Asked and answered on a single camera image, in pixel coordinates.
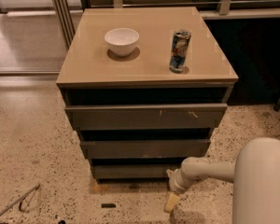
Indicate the metal sliding door frame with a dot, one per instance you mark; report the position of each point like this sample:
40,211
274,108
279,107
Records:
63,13

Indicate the small black floor object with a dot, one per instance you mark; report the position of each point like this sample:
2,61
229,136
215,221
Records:
108,205

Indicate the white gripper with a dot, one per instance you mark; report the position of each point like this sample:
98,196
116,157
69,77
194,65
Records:
177,182

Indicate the grey drawer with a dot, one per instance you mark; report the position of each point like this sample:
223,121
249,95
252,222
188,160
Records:
145,117
145,149
130,171

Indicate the grey three-drawer cabinet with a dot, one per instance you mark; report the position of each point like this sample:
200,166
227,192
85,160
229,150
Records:
93,75

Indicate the grey metal rod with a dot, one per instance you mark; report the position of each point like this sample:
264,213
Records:
20,199

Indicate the blue patterned drink can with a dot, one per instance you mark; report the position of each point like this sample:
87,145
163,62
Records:
179,50

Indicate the white ceramic bowl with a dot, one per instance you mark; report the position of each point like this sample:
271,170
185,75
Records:
122,41

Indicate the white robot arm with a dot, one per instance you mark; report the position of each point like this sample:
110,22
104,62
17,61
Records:
255,175

